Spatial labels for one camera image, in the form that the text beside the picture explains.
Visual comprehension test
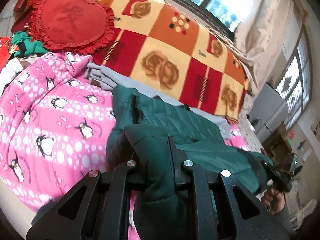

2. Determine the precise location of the dark green quilted jacket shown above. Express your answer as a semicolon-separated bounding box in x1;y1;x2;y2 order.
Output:
107;86;270;239

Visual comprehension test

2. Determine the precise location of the person's right hand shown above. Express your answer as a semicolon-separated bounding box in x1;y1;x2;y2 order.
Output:
260;188;285;215

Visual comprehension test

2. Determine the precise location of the pink penguin quilt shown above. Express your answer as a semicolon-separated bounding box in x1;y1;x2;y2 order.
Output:
0;51;251;240

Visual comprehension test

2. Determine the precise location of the grey sweatshirt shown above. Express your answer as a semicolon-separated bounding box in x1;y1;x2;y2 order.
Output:
85;62;231;139

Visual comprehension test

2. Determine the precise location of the beige curtain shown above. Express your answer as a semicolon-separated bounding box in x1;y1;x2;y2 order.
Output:
222;0;308;96

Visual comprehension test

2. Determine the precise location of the red orange rose blanket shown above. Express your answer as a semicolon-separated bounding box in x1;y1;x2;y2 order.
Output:
93;0;249;122

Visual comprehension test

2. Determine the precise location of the green cloth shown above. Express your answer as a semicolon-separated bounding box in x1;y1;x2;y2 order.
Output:
11;31;48;57

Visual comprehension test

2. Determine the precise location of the red heart-shaped pillow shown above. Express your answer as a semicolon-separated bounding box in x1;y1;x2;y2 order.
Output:
29;0;114;55

